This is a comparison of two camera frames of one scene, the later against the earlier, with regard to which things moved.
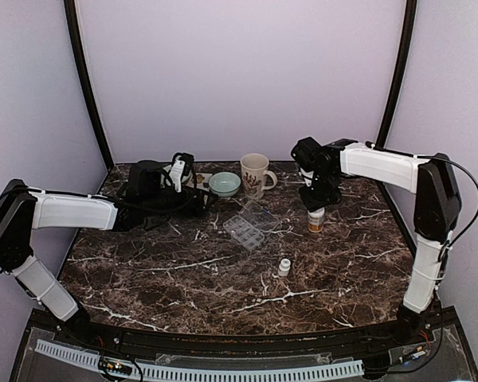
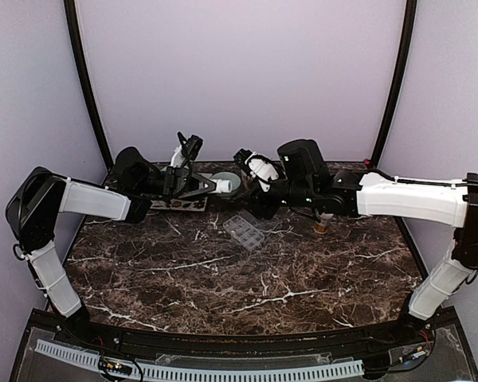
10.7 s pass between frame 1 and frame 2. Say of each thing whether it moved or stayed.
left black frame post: stayed
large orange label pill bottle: moved
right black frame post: stayed
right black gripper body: moved
